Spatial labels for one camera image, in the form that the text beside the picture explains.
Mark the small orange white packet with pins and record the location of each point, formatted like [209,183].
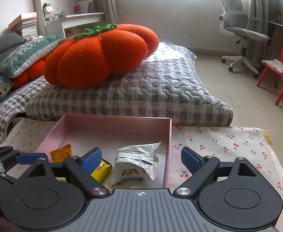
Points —
[60,154]

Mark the cherry print cloth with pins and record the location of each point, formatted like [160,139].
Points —
[226,143]

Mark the green snowflake pillow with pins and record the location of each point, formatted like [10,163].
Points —
[27,54]

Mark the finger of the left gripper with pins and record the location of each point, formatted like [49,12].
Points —
[10,157]

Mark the pink cardboard box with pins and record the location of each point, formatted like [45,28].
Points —
[109,133]

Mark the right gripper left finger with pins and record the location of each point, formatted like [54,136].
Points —
[80,170]

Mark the wooden desk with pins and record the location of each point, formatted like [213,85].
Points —
[275,32]

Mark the white bookshelf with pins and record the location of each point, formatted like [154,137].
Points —
[66,17]

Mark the grey office chair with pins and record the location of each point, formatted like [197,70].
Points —
[234,22]

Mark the stack of books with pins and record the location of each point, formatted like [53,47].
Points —
[25,25]

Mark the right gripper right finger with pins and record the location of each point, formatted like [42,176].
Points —
[202,171]

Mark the yellow blue snack packet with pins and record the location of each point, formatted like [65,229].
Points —
[101,171]

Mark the grey checked sofa cover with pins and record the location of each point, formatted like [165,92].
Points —
[16,103]

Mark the grey checked quilted cushion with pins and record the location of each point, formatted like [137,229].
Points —
[164,85]

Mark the white text snack packet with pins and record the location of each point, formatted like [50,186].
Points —
[135,162]

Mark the orange pumpkin plush cushion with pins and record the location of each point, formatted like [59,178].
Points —
[89,58]

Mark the small orange pumpkin cushion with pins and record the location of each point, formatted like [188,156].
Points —
[33,72]

